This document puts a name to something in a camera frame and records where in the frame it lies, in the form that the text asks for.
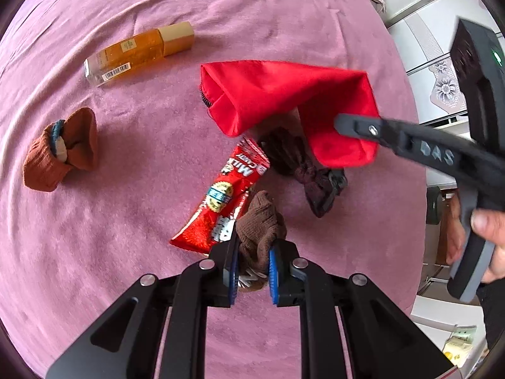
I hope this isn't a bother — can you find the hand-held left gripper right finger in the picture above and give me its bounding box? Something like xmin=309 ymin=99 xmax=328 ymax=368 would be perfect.
xmin=269 ymin=241 xmax=460 ymax=379

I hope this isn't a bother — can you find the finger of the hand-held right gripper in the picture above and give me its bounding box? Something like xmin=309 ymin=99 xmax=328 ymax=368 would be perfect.
xmin=335 ymin=113 xmax=470 ymax=170

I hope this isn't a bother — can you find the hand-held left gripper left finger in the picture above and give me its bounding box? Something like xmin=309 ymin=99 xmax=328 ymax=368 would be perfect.
xmin=45 ymin=241 xmax=239 ymax=379

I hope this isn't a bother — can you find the brown knit sock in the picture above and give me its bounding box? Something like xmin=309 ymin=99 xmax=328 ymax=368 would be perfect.
xmin=235 ymin=190 xmax=287 ymax=293

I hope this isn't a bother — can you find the red zipper pouch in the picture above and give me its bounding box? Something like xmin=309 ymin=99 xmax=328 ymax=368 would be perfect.
xmin=199 ymin=60 xmax=381 ymax=167

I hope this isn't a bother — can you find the person's right hand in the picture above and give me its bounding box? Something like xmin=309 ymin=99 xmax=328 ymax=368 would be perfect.
xmin=446 ymin=196 xmax=505 ymax=284

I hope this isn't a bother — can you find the black hair clip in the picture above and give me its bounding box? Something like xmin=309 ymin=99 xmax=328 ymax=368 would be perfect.
xmin=325 ymin=167 xmax=348 ymax=202

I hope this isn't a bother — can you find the long red candy packet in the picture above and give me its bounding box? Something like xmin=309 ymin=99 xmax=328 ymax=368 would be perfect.
xmin=169 ymin=136 xmax=271 ymax=253

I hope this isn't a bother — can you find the white sliding wardrobe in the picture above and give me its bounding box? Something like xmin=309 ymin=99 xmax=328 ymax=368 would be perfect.
xmin=384 ymin=0 xmax=505 ymax=127

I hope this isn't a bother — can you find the dark maroon sock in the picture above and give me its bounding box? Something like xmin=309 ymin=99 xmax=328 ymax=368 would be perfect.
xmin=258 ymin=126 xmax=338 ymax=219

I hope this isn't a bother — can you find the pink tablecloth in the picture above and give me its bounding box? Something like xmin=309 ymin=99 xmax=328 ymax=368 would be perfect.
xmin=0 ymin=0 xmax=431 ymax=379

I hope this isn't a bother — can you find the person's dark clothing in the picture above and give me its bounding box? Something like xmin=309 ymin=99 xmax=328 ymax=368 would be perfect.
xmin=475 ymin=278 xmax=505 ymax=354

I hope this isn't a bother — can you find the brown rolled sock bundle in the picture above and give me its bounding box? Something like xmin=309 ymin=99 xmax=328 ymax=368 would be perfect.
xmin=22 ymin=107 xmax=98 ymax=193

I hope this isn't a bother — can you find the amber liquid bottle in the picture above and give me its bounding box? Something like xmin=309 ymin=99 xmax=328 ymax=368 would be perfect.
xmin=84 ymin=21 xmax=195 ymax=87

